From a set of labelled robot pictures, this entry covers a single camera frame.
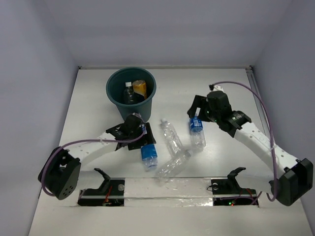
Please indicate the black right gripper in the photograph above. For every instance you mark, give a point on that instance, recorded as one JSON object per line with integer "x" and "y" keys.
{"x": 199, "y": 101}

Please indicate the clear bottle lying sideways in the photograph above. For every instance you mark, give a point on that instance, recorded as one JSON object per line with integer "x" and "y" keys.
{"x": 173, "y": 167}

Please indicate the dark green ribbed bin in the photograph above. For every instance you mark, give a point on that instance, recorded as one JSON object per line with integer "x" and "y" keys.
{"x": 115, "y": 88}

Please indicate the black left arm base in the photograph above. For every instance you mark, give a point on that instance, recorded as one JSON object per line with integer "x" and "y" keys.
{"x": 109, "y": 194}

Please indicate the orange yellow label bottle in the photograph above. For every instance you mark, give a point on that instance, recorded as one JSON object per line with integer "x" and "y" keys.
{"x": 140, "y": 88}

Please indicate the aluminium rail on table edge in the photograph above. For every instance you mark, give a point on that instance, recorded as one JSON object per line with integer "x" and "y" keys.
{"x": 261, "y": 108}

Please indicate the clear crushed bottle white cap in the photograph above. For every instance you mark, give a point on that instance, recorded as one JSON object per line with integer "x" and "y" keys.
{"x": 171, "y": 137}

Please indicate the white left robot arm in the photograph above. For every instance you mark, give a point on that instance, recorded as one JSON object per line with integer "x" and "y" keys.
{"x": 60, "y": 174}

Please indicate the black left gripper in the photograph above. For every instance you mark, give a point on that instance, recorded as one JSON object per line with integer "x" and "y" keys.
{"x": 141, "y": 141}

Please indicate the blue label white cap bottle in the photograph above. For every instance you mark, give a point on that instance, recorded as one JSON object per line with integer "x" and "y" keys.
{"x": 197, "y": 133}

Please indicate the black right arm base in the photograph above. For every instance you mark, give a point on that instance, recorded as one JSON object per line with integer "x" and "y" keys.
{"x": 227, "y": 192}

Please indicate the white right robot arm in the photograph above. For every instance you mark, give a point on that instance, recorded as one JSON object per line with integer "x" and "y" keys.
{"x": 292, "y": 177}

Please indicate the silver foil tape strip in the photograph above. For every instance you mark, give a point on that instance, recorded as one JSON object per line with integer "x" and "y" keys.
{"x": 173, "y": 192}

